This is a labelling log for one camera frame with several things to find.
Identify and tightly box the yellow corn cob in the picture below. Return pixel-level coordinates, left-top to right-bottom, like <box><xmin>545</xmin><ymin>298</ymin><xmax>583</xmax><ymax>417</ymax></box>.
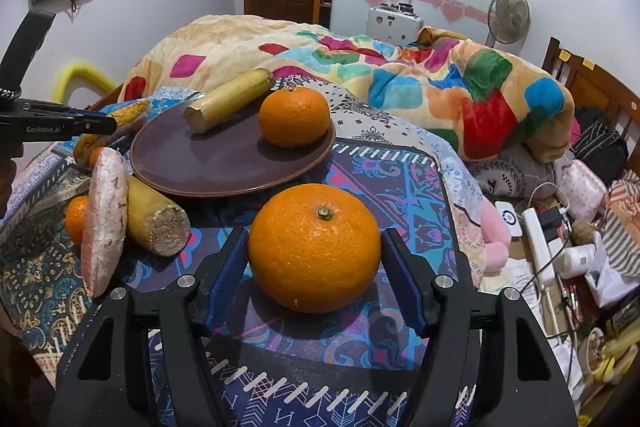
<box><xmin>102</xmin><ymin>99</ymin><xmax>152</xmax><ymax>128</ymax></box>

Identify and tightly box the yellow foam tube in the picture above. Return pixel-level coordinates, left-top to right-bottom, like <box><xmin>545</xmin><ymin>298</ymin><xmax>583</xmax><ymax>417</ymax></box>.
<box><xmin>54</xmin><ymin>62</ymin><xmax>118</xmax><ymax>105</ymax></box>

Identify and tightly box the large orange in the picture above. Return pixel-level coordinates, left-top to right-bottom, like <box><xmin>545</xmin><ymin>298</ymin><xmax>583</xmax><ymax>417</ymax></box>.
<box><xmin>248</xmin><ymin>183</ymin><xmax>382</xmax><ymax>314</ymax></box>

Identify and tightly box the white power strip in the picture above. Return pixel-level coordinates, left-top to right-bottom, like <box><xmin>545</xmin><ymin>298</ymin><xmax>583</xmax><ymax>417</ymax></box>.
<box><xmin>522</xmin><ymin>208</ymin><xmax>557</xmax><ymax>285</ymax></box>

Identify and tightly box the medium orange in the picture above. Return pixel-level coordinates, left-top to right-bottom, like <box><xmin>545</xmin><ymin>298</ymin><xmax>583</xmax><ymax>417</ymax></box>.
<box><xmin>258</xmin><ymin>87</ymin><xmax>332</xmax><ymax>148</ymax></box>

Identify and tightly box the colourful patchwork blanket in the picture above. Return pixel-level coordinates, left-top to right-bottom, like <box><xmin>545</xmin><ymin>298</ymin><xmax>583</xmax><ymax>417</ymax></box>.
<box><xmin>120</xmin><ymin>13</ymin><xmax>576</xmax><ymax>164</ymax></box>

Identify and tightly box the standing fan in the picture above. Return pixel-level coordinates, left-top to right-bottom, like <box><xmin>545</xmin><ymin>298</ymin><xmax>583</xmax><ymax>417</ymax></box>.
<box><xmin>487</xmin><ymin>0</ymin><xmax>531</xmax><ymax>50</ymax></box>

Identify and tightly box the yellow fruit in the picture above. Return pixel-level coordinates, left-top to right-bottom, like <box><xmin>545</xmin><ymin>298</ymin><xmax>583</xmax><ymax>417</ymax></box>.
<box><xmin>74</xmin><ymin>133</ymin><xmax>118</xmax><ymax>164</ymax></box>

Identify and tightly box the black bag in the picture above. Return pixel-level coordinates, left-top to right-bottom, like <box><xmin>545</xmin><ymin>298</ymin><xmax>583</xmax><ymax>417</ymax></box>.
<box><xmin>570</xmin><ymin>107</ymin><xmax>630</xmax><ymax>180</ymax></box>

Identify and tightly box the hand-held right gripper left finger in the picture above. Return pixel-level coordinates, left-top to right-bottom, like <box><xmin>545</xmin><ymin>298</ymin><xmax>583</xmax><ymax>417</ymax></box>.
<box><xmin>52</xmin><ymin>227</ymin><xmax>250</xmax><ymax>427</ymax></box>

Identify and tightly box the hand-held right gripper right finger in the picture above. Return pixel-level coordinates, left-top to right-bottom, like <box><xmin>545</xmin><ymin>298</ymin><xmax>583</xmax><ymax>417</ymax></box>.
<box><xmin>381</xmin><ymin>228</ymin><xmax>582</xmax><ymax>427</ymax></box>

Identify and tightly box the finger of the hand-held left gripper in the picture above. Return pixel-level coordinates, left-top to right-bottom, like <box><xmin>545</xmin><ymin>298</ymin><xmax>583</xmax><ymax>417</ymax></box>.
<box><xmin>70</xmin><ymin>108</ymin><xmax>120</xmax><ymax>136</ymax></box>

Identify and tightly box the pink plush pillow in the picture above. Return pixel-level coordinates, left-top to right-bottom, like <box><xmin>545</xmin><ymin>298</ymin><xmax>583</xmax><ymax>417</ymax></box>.
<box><xmin>477</xmin><ymin>194</ymin><xmax>511</xmax><ymax>275</ymax></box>

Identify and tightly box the striped cloth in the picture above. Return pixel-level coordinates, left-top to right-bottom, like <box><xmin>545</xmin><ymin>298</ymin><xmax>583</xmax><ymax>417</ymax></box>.
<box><xmin>600</xmin><ymin>169</ymin><xmax>640</xmax><ymax>278</ymax></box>

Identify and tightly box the white plastic bottle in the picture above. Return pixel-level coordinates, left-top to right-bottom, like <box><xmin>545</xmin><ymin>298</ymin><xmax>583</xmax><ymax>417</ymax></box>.
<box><xmin>557</xmin><ymin>243</ymin><xmax>597</xmax><ymax>279</ymax></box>

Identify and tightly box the wooden headboard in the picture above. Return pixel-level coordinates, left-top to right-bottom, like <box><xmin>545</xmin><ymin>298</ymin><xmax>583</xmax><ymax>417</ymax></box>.
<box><xmin>542</xmin><ymin>37</ymin><xmax>640</xmax><ymax>128</ymax></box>

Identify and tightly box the white round device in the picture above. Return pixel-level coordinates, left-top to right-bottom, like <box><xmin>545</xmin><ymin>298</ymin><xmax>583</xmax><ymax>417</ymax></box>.
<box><xmin>494</xmin><ymin>201</ymin><xmax>523</xmax><ymax>240</ymax></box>

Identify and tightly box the pink patterned bag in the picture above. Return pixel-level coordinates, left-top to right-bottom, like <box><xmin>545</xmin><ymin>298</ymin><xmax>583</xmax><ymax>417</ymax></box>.
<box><xmin>559</xmin><ymin>159</ymin><xmax>608</xmax><ymax>223</ymax></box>

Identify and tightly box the pinkish bread slice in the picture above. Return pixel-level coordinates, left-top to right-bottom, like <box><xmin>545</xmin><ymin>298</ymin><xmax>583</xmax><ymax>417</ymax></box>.
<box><xmin>81</xmin><ymin>148</ymin><xmax>129</xmax><ymax>299</ymax></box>

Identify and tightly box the white device box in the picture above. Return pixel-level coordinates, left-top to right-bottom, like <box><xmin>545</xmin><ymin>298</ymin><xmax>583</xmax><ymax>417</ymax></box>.
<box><xmin>366</xmin><ymin>3</ymin><xmax>426</xmax><ymax>42</ymax></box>

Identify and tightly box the dark purple plate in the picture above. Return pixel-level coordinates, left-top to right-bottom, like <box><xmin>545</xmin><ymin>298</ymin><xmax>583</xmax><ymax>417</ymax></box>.
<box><xmin>130</xmin><ymin>104</ymin><xmax>337</xmax><ymax>198</ymax></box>

